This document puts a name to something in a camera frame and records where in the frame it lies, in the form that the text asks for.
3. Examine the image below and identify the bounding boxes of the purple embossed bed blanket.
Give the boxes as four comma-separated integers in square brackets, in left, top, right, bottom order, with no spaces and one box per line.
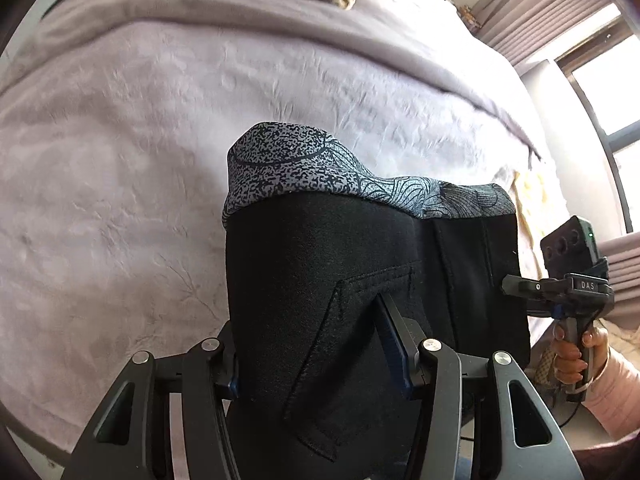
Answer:
[0,0,571,466]

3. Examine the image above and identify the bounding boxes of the black pants with patterned waistband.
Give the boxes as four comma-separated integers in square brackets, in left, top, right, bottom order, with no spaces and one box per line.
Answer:
[221,122,532,480]

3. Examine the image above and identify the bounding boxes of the window with dark frame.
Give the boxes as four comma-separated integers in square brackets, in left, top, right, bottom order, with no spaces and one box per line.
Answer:
[555,30,640,235]

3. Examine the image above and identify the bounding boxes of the person's right forearm pink sleeve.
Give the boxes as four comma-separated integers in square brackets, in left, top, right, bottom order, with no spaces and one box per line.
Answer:
[582,345,640,437]

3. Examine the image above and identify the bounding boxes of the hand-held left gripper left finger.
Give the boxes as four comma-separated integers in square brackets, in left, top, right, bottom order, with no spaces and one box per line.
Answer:
[60,322,242,480]

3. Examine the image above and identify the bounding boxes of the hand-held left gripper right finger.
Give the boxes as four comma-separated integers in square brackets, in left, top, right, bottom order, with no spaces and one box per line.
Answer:
[375,292,586,480]

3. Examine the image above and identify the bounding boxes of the grey pink curtain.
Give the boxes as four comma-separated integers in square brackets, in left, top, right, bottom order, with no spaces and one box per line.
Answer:
[475,0,622,68]

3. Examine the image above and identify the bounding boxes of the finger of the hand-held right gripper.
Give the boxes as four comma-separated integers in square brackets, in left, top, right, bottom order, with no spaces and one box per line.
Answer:
[501,274,571,318]

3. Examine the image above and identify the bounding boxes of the black cable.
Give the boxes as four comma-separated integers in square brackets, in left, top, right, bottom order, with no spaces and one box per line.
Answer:
[550,394,587,428]

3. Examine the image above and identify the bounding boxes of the person's right hand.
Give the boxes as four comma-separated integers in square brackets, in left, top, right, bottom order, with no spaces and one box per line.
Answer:
[552,322,609,391]

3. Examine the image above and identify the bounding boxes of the yellow cloth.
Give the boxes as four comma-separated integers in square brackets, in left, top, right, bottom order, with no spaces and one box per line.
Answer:
[510,167,557,242]

